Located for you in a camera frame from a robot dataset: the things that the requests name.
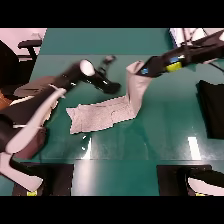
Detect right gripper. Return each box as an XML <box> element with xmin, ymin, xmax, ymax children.
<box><xmin>142</xmin><ymin>55</ymin><xmax>169</xmax><ymax>79</ymax></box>

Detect brown garment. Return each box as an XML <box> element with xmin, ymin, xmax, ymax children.
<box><xmin>13</xmin><ymin>75</ymin><xmax>68</xmax><ymax>98</ymax></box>

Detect grey shirt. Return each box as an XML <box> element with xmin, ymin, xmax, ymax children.
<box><xmin>65</xmin><ymin>60</ymin><xmax>155</xmax><ymax>135</ymax></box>

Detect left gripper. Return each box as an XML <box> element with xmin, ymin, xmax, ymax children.
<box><xmin>91</xmin><ymin>68</ymin><xmax>122</xmax><ymax>95</ymax></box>

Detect maroon garment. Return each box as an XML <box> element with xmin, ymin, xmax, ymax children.
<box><xmin>12</xmin><ymin>127</ymin><xmax>48</xmax><ymax>160</ymax></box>

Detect black garment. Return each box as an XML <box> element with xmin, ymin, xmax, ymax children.
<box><xmin>195</xmin><ymin>79</ymin><xmax>224</xmax><ymax>140</ymax></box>

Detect black office chair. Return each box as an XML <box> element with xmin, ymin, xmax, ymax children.
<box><xmin>0</xmin><ymin>38</ymin><xmax>43</xmax><ymax>98</ymax></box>

